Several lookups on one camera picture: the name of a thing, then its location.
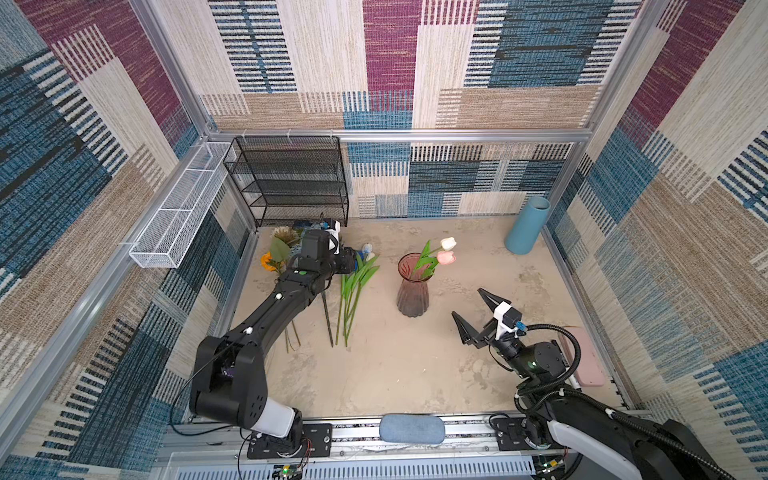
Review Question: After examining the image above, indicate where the red ribbed glass vase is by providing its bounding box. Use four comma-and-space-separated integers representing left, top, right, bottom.
396, 252, 434, 318

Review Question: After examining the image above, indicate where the blue hydrangea flower bunch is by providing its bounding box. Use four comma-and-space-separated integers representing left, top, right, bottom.
291, 219, 335, 348

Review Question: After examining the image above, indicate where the cream tulip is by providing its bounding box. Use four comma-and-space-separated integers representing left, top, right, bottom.
341, 252, 379, 347

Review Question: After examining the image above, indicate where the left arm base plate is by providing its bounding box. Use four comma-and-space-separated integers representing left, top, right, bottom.
246, 423, 333, 460

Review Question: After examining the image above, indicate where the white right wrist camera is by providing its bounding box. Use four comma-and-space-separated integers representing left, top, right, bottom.
493, 301, 528, 340

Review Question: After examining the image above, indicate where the teal cylindrical vase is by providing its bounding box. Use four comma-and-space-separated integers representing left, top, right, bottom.
505, 197, 551, 255

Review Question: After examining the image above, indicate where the white wire mesh basket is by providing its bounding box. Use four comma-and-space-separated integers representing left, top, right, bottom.
129, 142, 230, 269

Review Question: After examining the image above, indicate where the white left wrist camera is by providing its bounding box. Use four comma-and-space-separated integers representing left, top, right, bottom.
323, 219, 341, 255

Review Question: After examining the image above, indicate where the black wire shelf rack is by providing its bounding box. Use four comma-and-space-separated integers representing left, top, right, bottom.
223, 136, 350, 227

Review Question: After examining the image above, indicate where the white tulip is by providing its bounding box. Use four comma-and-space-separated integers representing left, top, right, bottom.
410, 237, 457, 280

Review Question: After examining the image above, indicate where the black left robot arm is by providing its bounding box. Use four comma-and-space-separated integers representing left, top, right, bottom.
189, 225, 355, 455

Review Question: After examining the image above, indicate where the blue grey sponge pad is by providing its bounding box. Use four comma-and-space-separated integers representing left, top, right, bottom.
379, 414, 446, 445

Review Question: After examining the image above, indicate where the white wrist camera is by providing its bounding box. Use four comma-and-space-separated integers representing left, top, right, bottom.
493, 301, 528, 340
323, 219, 341, 255

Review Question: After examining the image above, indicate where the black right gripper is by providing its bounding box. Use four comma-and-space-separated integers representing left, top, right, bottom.
452, 288, 531, 379

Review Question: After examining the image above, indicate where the pink case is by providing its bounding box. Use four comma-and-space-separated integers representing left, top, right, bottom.
565, 326, 606, 387

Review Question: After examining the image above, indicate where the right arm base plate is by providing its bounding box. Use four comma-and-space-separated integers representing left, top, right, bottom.
489, 415, 534, 452

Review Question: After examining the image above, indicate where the pink tulip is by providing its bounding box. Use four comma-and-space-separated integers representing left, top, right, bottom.
420, 251, 456, 280

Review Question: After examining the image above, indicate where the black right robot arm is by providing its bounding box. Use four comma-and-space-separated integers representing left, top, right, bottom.
452, 289, 731, 479

